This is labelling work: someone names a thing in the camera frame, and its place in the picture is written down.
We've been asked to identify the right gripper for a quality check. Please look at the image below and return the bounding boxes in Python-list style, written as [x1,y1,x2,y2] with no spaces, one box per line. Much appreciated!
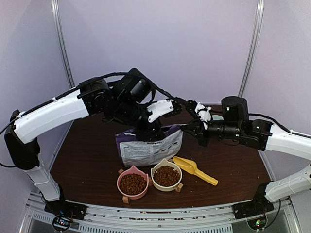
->
[181,118,242,147]

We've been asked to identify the purple pet food bag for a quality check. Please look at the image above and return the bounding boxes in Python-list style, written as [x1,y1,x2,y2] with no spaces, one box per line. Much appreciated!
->
[115,124,183,167]

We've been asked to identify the yellow plastic scoop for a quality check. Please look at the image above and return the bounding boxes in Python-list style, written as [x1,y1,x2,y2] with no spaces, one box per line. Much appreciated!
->
[173,156,218,186]

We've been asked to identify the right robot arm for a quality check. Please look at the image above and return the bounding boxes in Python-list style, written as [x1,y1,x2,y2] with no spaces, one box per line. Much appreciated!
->
[182,96,311,215]

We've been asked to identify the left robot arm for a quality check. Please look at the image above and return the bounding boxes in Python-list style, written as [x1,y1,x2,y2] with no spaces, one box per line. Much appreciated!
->
[4,68,164,216]

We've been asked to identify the light blue ceramic bowl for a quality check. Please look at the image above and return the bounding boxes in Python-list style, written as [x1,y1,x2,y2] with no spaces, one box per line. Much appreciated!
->
[211,115,224,120]

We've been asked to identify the brown kibble in cream bowl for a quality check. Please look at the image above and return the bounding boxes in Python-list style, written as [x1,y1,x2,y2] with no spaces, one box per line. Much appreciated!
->
[153,166,181,187]

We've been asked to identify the cream cat-shaped bowl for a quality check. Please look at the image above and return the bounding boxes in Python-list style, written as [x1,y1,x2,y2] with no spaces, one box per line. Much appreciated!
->
[151,159,183,192]

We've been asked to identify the pink cat-shaped bowl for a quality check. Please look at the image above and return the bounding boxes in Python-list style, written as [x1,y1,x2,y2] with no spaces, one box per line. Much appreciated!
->
[117,166,149,200]

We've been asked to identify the brown kibble in pink bowl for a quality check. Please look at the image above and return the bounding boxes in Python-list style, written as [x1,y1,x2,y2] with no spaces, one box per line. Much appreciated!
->
[120,173,147,196]

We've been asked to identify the wooden bowl stand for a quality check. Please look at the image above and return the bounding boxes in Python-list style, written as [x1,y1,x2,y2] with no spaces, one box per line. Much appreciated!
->
[117,168,184,204]

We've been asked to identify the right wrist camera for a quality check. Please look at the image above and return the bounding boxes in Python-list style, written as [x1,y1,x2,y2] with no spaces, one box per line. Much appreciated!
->
[186,100,212,130]

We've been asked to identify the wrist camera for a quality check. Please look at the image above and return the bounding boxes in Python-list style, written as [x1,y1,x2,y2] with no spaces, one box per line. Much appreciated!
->
[186,100,212,130]
[146,99,182,123]

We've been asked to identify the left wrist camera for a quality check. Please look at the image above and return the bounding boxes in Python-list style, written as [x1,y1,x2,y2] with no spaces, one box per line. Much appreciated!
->
[146,99,182,123]

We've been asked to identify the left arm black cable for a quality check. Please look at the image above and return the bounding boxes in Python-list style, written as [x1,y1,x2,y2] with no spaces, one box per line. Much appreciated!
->
[0,71,190,168]

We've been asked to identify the front aluminium rail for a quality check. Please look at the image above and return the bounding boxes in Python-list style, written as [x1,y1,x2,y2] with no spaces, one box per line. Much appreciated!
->
[17,193,302,233]

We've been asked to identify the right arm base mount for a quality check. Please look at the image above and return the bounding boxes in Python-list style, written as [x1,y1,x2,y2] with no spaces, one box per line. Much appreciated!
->
[232,182,274,219]

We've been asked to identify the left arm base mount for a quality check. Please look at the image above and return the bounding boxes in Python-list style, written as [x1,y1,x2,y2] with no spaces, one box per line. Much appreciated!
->
[42,191,87,220]

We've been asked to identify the right aluminium frame post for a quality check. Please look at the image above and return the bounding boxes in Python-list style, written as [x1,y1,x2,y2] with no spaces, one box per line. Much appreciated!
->
[238,0,264,97]

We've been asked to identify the aluminium frame post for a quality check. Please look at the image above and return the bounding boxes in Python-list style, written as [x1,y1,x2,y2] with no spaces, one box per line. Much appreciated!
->
[238,0,264,97]
[51,0,75,88]

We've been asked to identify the left aluminium frame post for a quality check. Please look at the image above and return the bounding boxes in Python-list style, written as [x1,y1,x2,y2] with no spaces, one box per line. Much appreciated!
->
[51,0,75,88]

